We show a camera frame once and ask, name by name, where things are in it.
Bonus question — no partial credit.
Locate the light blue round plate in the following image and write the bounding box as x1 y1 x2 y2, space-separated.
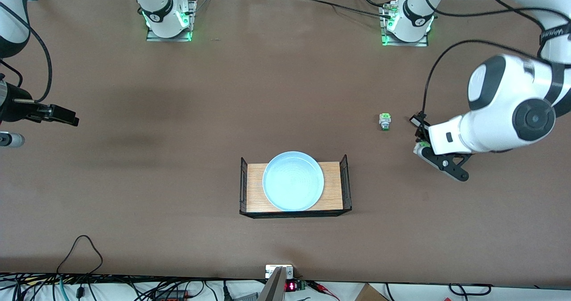
262 151 325 212

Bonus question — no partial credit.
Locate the brown cardboard piece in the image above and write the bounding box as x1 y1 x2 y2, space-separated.
355 284 389 301

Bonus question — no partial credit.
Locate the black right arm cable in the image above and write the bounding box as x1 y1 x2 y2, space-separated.
0 2 53 103

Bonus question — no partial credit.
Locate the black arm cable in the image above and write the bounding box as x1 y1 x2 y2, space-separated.
422 0 571 119
0 2 53 103

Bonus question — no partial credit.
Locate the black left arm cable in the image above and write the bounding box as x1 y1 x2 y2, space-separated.
422 0 571 119

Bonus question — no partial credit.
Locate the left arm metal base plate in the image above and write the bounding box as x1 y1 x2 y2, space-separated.
379 2 430 47

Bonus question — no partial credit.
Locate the black wire tray wooden base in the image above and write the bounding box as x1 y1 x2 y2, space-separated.
240 154 352 219

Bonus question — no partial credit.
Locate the black looped cable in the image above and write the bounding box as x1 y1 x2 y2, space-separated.
56 235 104 277

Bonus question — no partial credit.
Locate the black cable across table edge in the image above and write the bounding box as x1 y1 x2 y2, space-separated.
308 0 393 18

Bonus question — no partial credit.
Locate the black cable coil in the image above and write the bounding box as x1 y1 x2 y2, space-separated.
448 283 493 296

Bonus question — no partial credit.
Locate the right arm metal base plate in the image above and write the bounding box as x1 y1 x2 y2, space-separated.
146 0 197 42

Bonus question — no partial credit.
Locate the red clip lead wire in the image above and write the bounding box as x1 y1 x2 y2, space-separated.
308 281 339 299

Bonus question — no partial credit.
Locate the metal camera stand bracket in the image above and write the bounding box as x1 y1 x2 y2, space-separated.
265 264 295 301

